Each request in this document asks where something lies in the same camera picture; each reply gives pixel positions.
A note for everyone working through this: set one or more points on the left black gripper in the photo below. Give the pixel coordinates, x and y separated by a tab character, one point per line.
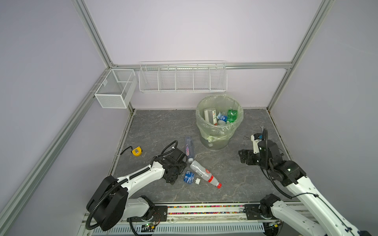
172	179

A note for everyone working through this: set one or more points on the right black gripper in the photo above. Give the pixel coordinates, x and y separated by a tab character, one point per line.
243	156

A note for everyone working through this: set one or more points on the blue label white cap bottle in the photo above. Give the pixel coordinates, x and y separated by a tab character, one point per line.
191	177

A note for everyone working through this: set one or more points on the green bottle yellow cap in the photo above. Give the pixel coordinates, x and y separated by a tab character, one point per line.
232	116

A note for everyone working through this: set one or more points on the blue cap pepsi bottle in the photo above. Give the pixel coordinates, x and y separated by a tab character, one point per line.
222	119

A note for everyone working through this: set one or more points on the flower label tea bottle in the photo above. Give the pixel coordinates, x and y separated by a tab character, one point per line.
210	116

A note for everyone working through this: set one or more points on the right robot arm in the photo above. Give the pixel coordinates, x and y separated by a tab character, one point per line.
328	221

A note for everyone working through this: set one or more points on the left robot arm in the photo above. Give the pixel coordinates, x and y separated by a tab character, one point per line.
111	201

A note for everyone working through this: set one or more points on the bin with green bag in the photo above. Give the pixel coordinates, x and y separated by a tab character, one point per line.
217	136

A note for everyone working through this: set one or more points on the purple label clear bottle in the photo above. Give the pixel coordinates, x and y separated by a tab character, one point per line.
190	149

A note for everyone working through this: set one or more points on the red cap white bottle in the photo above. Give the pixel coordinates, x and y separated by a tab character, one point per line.
205	174

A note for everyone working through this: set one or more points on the yellow tape measure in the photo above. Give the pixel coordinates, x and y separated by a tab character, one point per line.
137	151

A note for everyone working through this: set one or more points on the white mesh box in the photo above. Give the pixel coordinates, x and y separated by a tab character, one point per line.
116	89

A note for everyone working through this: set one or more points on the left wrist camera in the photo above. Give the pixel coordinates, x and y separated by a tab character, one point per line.
177	153

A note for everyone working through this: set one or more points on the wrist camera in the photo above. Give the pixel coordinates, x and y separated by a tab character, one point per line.
257	141
177	153

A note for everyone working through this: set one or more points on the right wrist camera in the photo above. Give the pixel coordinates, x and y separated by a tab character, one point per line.
257	141

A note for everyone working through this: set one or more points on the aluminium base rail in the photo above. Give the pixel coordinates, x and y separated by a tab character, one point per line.
191	219

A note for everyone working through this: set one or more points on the white wire rack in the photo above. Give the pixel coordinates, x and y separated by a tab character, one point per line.
183	76

